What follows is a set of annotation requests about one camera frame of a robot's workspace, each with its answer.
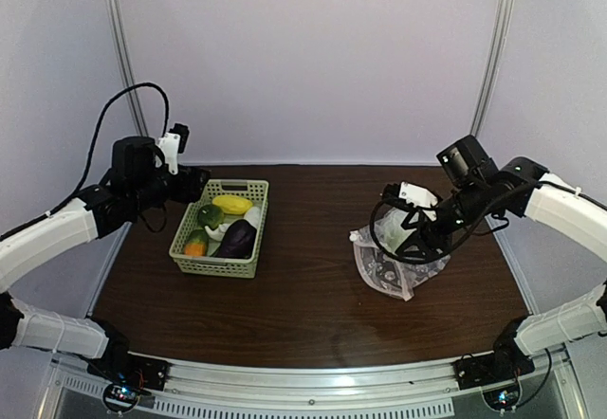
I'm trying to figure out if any clear zip top bag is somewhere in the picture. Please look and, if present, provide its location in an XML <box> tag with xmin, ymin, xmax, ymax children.
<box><xmin>349</xmin><ymin>226</ymin><xmax>451</xmax><ymax>301</ymax></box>

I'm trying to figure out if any green yellow fake mango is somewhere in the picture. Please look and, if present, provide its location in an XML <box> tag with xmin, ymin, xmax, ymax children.
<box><xmin>196</xmin><ymin>204</ymin><xmax>225</xmax><ymax>229</ymax></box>

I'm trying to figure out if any orange fake fruit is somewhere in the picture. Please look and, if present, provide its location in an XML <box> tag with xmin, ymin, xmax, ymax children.
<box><xmin>183</xmin><ymin>228</ymin><xmax>209</xmax><ymax>257</ymax></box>

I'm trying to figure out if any white fake cauliflower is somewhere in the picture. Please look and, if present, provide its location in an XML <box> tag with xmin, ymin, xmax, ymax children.
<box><xmin>204</xmin><ymin>223</ymin><xmax>230</xmax><ymax>242</ymax></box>

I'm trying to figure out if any green plastic basket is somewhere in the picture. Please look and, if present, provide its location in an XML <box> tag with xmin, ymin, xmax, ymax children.
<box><xmin>169</xmin><ymin>179</ymin><xmax>269</xmax><ymax>279</ymax></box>

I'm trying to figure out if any yellow fake banana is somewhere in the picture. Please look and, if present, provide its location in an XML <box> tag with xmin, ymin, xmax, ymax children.
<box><xmin>212</xmin><ymin>194</ymin><xmax>254</xmax><ymax>215</ymax></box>

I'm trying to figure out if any purple spotted fake eggplant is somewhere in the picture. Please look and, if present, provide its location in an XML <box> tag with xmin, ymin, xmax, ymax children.
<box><xmin>215</xmin><ymin>219</ymin><xmax>257</xmax><ymax>259</ymax></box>

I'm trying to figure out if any white fake potato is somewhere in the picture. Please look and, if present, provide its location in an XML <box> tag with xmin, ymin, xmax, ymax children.
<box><xmin>244</xmin><ymin>206</ymin><xmax>262</xmax><ymax>230</ymax></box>

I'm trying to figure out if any pale green fake cabbage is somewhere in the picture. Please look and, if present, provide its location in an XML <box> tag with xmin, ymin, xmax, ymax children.
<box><xmin>376</xmin><ymin>209</ymin><xmax>412</xmax><ymax>252</ymax></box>

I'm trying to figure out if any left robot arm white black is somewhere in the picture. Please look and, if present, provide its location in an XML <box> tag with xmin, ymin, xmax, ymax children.
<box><xmin>1</xmin><ymin>133</ymin><xmax>210</xmax><ymax>359</ymax></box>

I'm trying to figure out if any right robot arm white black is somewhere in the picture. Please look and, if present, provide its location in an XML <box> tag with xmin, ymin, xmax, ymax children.
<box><xmin>381</xmin><ymin>136</ymin><xmax>606</xmax><ymax>365</ymax></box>

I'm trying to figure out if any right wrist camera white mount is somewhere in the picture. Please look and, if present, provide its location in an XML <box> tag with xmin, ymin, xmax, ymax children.
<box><xmin>382</xmin><ymin>182</ymin><xmax>439</xmax><ymax>210</ymax></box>

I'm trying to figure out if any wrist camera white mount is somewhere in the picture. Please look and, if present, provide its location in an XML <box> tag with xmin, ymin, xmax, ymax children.
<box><xmin>382</xmin><ymin>182</ymin><xmax>439</xmax><ymax>210</ymax></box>
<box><xmin>156</xmin><ymin>123</ymin><xmax>190</xmax><ymax>175</ymax></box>

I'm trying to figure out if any right black camera cable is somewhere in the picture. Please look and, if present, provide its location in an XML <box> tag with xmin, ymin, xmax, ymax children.
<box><xmin>368</xmin><ymin>198</ymin><xmax>480</xmax><ymax>264</ymax></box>

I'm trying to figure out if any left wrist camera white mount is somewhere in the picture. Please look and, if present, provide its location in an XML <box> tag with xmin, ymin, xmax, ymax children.
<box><xmin>156</xmin><ymin>123</ymin><xmax>190</xmax><ymax>175</ymax></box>

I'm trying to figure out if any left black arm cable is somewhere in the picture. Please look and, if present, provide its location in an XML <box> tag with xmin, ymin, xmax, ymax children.
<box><xmin>42</xmin><ymin>82</ymin><xmax>172</xmax><ymax>216</ymax></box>

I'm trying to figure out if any right aluminium frame post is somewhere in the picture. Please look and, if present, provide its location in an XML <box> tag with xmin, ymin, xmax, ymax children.
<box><xmin>469</xmin><ymin>0</ymin><xmax>515</xmax><ymax>137</ymax></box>

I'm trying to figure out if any aluminium frame post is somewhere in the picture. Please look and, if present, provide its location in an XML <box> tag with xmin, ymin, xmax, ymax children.
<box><xmin>469</xmin><ymin>0</ymin><xmax>515</xmax><ymax>137</ymax></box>
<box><xmin>105</xmin><ymin>0</ymin><xmax>149</xmax><ymax>136</ymax></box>

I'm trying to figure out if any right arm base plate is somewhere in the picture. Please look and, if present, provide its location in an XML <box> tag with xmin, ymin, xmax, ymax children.
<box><xmin>452</xmin><ymin>352</ymin><xmax>535</xmax><ymax>390</ymax></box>

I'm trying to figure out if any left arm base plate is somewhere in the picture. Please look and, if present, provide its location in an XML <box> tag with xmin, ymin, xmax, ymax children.
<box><xmin>82</xmin><ymin>353</ymin><xmax>170</xmax><ymax>392</ymax></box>

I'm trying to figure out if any left aluminium frame post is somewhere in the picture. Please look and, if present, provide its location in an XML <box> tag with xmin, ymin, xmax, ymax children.
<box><xmin>105</xmin><ymin>0</ymin><xmax>149</xmax><ymax>136</ymax></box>

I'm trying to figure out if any aluminium front rail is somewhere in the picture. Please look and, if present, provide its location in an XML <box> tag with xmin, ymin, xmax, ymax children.
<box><xmin>34</xmin><ymin>347</ymin><xmax>589</xmax><ymax>418</ymax></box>

